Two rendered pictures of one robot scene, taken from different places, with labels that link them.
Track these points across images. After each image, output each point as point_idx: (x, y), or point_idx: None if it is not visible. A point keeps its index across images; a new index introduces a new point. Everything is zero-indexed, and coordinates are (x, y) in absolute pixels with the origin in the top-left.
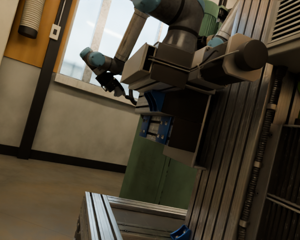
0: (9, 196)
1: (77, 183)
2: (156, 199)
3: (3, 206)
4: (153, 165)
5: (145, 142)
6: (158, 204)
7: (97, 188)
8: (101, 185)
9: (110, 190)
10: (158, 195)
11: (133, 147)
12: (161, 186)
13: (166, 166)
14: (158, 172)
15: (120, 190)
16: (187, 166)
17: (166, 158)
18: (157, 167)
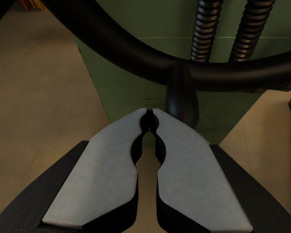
0: None
1: (29, 179)
2: (221, 133)
3: None
4: (203, 109)
5: (151, 83)
6: (227, 135)
7: (58, 150)
8: (43, 135)
9: (65, 128)
10: (226, 130)
11: (106, 96)
12: (232, 124)
13: (249, 105)
14: (223, 113)
15: (64, 110)
16: None
17: (247, 96)
18: (217, 109)
